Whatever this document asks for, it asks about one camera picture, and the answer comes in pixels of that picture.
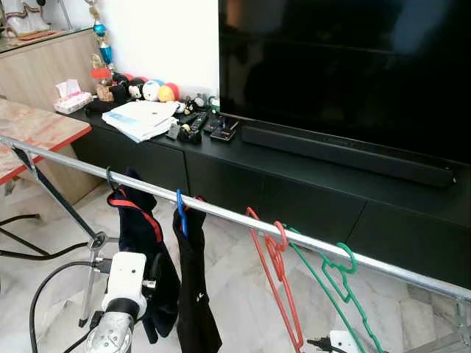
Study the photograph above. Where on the navy shirt with red collar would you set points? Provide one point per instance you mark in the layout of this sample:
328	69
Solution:
136	220

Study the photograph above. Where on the dark slim clothes hanger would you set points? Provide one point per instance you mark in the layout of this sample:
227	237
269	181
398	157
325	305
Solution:
108	179

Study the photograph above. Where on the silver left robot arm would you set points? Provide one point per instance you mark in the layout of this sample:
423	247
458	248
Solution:
110	334

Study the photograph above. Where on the blue clothes hanger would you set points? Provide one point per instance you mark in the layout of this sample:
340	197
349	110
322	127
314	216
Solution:
181	217

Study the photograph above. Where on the red clothes hanger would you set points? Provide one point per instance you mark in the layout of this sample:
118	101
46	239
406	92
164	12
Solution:
200	198
284	237

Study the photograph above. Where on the green clothes hanger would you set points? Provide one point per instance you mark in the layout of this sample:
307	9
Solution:
352	257

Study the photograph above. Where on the black printed T-shirt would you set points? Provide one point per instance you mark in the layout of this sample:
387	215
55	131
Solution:
195	294

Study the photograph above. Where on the black remote control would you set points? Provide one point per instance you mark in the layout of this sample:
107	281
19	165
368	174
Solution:
196	125

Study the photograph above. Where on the white paper stack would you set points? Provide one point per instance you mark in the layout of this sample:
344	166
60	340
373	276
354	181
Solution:
143	118

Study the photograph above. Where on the black TV console cabinet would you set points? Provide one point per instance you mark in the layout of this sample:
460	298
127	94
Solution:
294	198

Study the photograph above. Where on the small green white bottle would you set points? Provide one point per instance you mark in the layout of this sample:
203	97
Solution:
213	103

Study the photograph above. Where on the yellow round plush toy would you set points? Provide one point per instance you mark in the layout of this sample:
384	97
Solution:
168	93

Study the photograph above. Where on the white round plush toy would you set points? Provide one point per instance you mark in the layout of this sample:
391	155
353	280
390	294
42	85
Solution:
151	90

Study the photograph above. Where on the marble table with red edge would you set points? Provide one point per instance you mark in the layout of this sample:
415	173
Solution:
37	129

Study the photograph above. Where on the black mouse plush toy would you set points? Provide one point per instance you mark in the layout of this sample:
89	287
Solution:
126	87

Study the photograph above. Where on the pink white tissue box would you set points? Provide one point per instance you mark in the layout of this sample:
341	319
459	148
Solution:
73	101

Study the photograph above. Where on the jar with red lid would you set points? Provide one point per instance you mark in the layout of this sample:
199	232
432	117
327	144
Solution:
103	88

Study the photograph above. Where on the black soundbar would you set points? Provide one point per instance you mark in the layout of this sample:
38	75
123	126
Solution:
346	156

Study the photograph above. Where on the light wooden sideboard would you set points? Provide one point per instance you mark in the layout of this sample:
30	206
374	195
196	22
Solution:
44	73

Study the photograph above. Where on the blue and gold trophy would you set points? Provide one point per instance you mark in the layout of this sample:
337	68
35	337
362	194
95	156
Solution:
101	33

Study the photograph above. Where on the black flat television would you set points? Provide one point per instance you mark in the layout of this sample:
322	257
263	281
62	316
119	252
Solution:
346	66

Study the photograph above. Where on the white robed figurine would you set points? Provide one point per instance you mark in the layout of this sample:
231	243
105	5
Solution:
26	18

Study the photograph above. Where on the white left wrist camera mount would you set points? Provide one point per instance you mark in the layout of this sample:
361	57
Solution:
124	278

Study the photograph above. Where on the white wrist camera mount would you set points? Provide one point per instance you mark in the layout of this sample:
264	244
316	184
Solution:
344	343
124	278

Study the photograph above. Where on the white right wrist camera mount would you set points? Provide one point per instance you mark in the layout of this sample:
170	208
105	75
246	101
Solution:
344	343

